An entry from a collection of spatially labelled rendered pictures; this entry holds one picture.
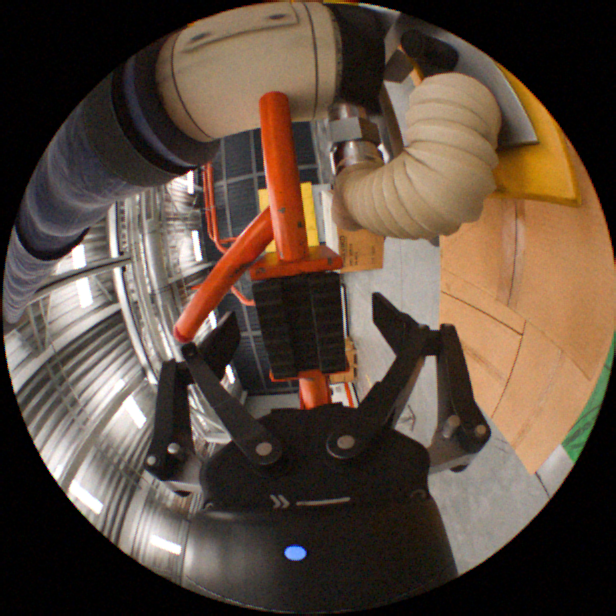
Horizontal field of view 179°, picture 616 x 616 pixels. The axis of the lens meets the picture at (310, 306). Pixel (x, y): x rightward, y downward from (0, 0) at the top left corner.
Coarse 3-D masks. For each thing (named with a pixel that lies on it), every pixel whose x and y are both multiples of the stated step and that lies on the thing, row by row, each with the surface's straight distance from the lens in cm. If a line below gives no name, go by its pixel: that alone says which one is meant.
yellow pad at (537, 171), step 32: (416, 32) 15; (448, 32) 17; (416, 64) 21; (448, 64) 16; (480, 64) 14; (512, 96) 13; (512, 128) 12; (544, 128) 12; (512, 160) 12; (544, 160) 12; (512, 192) 13; (544, 192) 11; (576, 192) 11
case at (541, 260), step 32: (576, 160) 31; (480, 224) 39; (512, 224) 34; (544, 224) 31; (576, 224) 29; (448, 256) 47; (480, 256) 40; (512, 256) 35; (544, 256) 31; (576, 256) 29; (608, 256) 29; (480, 288) 40; (512, 288) 35; (544, 288) 32; (576, 288) 30; (608, 288) 29; (544, 320) 32; (576, 320) 30; (608, 320) 29; (576, 352) 31
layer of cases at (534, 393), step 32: (448, 288) 116; (448, 320) 119; (480, 320) 99; (512, 320) 86; (480, 352) 102; (512, 352) 88; (544, 352) 80; (480, 384) 106; (512, 384) 92; (544, 384) 82; (576, 384) 76; (512, 416) 95; (544, 416) 85; (576, 416) 80; (544, 448) 90
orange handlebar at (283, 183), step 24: (264, 96) 17; (264, 120) 16; (288, 120) 16; (264, 144) 16; (288, 144) 15; (288, 168) 14; (288, 192) 14; (288, 216) 14; (288, 240) 14; (312, 384) 18
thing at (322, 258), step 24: (264, 264) 14; (288, 264) 13; (312, 264) 13; (336, 264) 13; (264, 288) 13; (288, 288) 13; (312, 288) 12; (336, 288) 13; (264, 312) 13; (288, 312) 14; (312, 312) 13; (336, 312) 13; (264, 336) 14; (288, 336) 14; (312, 336) 14; (336, 336) 14; (288, 360) 14; (312, 360) 15; (336, 360) 15
